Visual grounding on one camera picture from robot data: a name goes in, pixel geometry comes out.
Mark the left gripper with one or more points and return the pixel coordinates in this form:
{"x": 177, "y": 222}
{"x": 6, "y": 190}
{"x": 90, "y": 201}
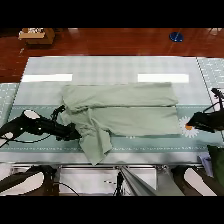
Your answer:
{"x": 66, "y": 131}

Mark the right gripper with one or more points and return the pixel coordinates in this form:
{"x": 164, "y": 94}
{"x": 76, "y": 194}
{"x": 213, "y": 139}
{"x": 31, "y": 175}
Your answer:
{"x": 201, "y": 121}

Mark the pale green T-shirt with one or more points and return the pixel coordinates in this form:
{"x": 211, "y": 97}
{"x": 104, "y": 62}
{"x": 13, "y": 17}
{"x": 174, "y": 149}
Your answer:
{"x": 133, "y": 113}

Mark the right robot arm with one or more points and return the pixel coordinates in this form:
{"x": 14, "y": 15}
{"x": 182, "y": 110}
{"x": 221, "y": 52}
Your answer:
{"x": 200, "y": 181}

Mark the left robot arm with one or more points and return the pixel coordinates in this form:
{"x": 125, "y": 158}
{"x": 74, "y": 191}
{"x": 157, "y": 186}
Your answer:
{"x": 25, "y": 124}

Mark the pale lilac garment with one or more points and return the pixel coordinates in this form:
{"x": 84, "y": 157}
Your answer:
{"x": 206, "y": 163}

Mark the dark green garment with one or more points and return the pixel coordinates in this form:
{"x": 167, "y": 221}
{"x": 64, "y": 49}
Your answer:
{"x": 217, "y": 163}

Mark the blue round object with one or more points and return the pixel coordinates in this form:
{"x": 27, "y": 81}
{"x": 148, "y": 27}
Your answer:
{"x": 176, "y": 36}

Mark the cardboard box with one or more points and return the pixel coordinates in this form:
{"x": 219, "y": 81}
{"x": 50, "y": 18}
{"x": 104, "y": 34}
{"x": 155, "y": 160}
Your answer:
{"x": 37, "y": 35}

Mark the silver frame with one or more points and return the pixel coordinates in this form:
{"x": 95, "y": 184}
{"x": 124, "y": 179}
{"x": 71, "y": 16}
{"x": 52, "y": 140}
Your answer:
{"x": 138, "y": 181}

